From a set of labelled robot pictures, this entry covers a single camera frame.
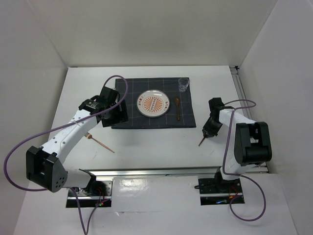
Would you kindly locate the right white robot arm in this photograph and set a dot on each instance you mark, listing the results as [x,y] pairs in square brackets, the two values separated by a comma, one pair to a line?
[247,143]

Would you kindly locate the brown wooden spoon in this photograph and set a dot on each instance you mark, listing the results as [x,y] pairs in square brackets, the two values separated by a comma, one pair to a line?
[177,103]

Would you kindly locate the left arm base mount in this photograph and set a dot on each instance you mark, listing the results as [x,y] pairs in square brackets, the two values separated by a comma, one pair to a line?
[92,190]

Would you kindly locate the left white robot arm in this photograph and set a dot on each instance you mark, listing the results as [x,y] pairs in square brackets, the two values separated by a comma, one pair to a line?
[44,165]

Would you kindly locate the dark checked cloth placemat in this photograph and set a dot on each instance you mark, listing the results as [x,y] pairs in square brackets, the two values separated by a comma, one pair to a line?
[168,85]

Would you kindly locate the aluminium rail right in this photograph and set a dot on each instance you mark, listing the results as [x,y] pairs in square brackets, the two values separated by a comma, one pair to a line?
[234,70]

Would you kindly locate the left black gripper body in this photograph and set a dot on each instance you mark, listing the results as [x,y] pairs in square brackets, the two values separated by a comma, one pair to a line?
[116,116]

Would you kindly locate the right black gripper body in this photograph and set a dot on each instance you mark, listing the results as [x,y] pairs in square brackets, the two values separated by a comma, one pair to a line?
[212,127]

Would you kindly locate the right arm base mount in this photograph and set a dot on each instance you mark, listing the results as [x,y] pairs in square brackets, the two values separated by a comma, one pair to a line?
[217,191]

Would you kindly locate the clear glass cup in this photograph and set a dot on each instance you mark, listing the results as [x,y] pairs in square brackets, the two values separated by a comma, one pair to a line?
[183,84]

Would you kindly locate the white plate orange sunburst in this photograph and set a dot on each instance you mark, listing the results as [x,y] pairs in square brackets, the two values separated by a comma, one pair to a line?
[153,103]

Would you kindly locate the copper fork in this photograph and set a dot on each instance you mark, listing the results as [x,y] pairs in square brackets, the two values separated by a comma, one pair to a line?
[90,137]

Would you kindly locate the aluminium rail front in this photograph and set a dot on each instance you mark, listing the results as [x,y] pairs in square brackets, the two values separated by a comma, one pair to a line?
[145,172]

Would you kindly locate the aluminium rail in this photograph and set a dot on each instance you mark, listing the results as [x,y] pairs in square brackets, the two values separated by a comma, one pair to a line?
[234,70]
[145,172]

